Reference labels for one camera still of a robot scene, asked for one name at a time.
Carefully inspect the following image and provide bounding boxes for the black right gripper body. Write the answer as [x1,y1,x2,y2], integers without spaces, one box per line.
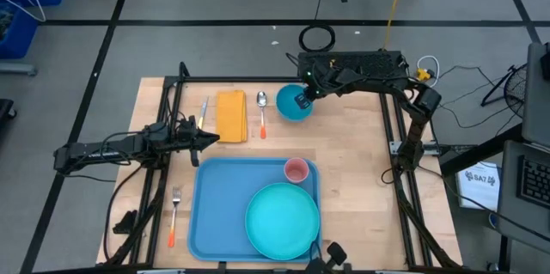
[302,64,345,100]

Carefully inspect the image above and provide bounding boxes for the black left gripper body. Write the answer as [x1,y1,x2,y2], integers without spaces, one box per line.
[171,113,205,155]

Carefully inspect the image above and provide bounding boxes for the blue plastic bowl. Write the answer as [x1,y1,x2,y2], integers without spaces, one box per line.
[275,83,315,123]

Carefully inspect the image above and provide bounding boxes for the yellow cloth napkin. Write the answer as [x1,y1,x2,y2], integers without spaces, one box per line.
[215,89,249,144]

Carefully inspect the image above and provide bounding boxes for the spoon with white-orange handle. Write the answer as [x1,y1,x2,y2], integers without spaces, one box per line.
[256,90,269,140]

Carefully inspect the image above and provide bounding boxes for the pink plastic cup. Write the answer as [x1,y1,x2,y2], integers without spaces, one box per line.
[283,157,310,185]

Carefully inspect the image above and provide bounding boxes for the fork with white-orange handle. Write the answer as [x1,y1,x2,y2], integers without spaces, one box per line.
[167,186,183,249]

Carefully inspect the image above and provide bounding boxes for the teal round plate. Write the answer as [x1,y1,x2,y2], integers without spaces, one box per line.
[244,182,321,262]

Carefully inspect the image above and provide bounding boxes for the blue plastic tray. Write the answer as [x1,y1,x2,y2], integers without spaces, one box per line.
[186,156,323,264]

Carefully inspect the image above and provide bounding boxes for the black perforated electronics box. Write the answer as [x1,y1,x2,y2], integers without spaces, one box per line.
[296,49,408,82]

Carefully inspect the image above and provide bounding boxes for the black table clamp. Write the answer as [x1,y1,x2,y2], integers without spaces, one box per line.
[112,209,139,236]

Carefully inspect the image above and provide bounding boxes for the grey flat bar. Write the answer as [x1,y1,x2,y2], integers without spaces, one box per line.
[0,62,38,78]

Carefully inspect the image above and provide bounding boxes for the white printed paper sheet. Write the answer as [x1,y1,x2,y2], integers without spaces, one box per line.
[455,162,503,212]

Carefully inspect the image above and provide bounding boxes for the grey laptop lid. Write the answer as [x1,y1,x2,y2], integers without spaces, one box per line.
[521,41,550,149]

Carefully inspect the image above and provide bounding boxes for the grey laptop with black keyboard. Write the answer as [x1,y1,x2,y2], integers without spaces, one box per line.
[497,138,550,254]

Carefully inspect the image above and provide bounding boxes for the knife with white-orange handle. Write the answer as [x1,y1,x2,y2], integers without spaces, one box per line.
[197,95,211,130]

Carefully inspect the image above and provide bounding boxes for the coiled black cable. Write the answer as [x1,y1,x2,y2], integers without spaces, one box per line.
[298,23,337,53]

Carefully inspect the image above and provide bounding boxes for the black aluminium table frame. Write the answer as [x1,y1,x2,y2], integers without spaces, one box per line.
[101,61,461,274]

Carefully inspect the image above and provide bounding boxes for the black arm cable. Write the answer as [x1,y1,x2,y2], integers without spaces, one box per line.
[102,164,145,263]

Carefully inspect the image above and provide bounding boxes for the white looped cable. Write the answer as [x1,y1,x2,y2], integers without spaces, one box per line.
[415,54,441,92]

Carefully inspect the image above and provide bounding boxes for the black floor cables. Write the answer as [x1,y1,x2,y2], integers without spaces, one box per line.
[429,64,523,131]

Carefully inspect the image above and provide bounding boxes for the black device with cable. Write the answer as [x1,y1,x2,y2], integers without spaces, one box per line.
[303,241,348,274]

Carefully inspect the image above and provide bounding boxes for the black wire fan guard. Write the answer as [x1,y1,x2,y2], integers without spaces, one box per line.
[480,62,528,119]

